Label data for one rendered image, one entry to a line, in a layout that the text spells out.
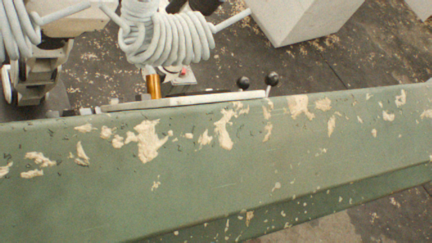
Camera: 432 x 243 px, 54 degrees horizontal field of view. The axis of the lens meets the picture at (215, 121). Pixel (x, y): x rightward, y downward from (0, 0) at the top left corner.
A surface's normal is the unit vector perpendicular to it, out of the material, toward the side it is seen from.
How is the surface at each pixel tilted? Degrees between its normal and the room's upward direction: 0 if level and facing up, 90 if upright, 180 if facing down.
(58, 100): 0
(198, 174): 32
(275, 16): 90
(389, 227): 0
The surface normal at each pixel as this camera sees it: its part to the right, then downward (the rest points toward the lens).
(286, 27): -0.75, 0.27
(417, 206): 0.40, -0.53
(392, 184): 0.53, 0.00
